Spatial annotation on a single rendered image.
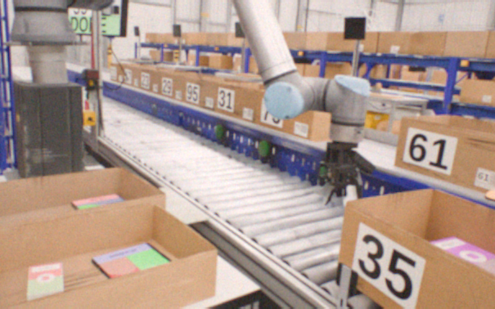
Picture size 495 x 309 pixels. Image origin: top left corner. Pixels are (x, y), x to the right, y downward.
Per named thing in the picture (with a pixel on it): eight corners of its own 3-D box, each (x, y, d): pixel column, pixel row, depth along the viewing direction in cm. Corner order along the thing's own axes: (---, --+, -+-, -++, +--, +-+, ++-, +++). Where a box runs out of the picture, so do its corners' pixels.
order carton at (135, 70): (123, 85, 353) (123, 64, 349) (155, 85, 370) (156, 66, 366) (139, 90, 322) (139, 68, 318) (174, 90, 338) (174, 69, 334)
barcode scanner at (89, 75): (87, 90, 193) (86, 67, 192) (81, 91, 203) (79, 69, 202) (101, 90, 197) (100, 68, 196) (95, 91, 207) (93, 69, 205)
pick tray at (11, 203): (-25, 222, 104) (-28, 185, 101) (121, 197, 128) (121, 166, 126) (-3, 271, 83) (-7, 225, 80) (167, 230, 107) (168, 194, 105)
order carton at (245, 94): (214, 113, 228) (216, 82, 224) (257, 112, 245) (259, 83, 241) (255, 125, 197) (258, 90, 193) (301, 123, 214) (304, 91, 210)
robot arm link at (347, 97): (338, 74, 113) (375, 78, 108) (332, 119, 116) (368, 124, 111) (328, 74, 104) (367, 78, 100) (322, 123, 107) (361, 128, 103)
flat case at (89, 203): (96, 231, 99) (96, 225, 99) (70, 206, 113) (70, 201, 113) (147, 220, 108) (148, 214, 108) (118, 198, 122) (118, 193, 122)
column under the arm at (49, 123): (15, 195, 123) (6, 85, 115) (2, 172, 143) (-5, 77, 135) (101, 184, 138) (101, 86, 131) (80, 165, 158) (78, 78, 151)
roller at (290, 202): (213, 209, 120) (217, 226, 119) (337, 188, 150) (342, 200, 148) (205, 215, 124) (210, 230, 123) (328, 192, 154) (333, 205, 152)
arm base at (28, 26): (12, 42, 117) (6, 5, 115) (8, 42, 133) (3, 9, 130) (83, 41, 127) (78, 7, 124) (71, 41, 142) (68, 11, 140)
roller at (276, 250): (264, 272, 101) (255, 255, 104) (395, 233, 130) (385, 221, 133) (272, 261, 98) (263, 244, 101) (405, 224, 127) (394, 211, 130)
